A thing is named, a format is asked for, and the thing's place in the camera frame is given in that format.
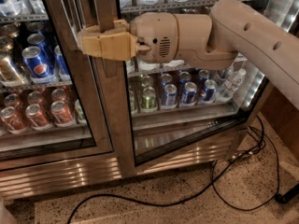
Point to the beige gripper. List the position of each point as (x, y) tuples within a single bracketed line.
[(154, 36)]

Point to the glass fridge door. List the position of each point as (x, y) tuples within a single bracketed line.
[(50, 105), (168, 74)]

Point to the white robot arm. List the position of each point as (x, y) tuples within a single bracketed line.
[(209, 42)]

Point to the stainless fridge base grille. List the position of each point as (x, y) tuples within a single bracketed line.
[(62, 175)]

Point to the green can left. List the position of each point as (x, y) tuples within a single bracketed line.
[(132, 102)]

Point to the green can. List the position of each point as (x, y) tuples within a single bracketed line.
[(148, 100), (132, 102)]

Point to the green can right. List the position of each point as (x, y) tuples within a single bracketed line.
[(148, 100)]

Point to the blue can left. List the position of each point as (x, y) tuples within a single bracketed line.
[(169, 96)]

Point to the blue pepsi can front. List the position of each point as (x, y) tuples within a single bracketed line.
[(39, 65)]

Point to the blue can middle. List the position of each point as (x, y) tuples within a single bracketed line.
[(188, 94)]

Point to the red coke can right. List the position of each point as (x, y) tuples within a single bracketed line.
[(62, 114)]

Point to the red coke can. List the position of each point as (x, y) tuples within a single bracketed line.
[(14, 119), (62, 114), (37, 116)]

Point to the blue can right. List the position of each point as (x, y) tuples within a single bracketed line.
[(207, 93)]

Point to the red coke can middle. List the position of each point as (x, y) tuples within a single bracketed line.
[(37, 116)]

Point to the gold can front left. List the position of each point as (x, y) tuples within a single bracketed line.
[(10, 73)]

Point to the clear water bottle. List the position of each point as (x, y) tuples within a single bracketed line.
[(227, 90)]

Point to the red coke can left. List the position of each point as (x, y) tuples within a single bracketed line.
[(14, 119)]

